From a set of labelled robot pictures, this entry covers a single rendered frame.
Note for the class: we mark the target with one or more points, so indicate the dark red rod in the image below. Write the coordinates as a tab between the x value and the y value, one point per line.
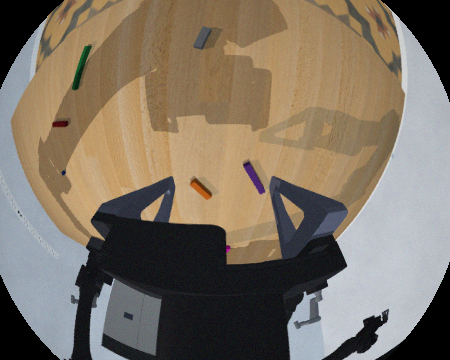
60	124

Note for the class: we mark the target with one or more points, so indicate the orange rod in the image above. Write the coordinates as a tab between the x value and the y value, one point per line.
201	189

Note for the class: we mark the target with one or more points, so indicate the green rod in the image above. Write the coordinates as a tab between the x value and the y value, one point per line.
80	67

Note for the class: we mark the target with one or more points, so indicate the purple rod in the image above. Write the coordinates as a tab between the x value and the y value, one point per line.
250	171

